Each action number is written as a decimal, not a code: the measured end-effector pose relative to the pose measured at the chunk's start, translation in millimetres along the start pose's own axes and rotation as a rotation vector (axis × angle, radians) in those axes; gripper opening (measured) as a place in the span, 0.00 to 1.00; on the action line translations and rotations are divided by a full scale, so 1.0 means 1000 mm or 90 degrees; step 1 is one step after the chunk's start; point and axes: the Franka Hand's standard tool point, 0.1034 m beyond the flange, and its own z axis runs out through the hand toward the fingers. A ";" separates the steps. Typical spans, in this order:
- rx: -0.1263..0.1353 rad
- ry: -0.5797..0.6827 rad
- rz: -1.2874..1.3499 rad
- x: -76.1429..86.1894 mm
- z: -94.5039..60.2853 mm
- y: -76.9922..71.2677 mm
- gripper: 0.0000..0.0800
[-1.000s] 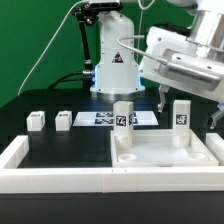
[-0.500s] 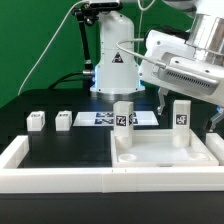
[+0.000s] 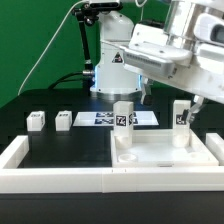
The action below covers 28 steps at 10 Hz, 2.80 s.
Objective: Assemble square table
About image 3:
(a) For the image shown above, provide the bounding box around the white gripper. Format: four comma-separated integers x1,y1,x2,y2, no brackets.
123,24,224,124

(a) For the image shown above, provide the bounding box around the white square table top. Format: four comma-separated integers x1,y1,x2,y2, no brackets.
111,129,219,167

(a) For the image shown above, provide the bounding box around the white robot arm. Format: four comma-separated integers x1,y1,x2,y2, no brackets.
89,0,224,115

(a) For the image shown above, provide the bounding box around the white sheet with tags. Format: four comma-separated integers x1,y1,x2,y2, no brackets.
73,111,158,126

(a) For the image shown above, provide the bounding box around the white U-shaped fence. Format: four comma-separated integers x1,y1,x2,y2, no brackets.
0,135,224,194

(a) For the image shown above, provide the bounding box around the black cable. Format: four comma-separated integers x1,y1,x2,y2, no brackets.
48,71,88,90

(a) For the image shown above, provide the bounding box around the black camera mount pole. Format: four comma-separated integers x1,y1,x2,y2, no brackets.
72,3,99,91

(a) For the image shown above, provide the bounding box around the white cable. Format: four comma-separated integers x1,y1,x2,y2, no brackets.
17,0,88,97

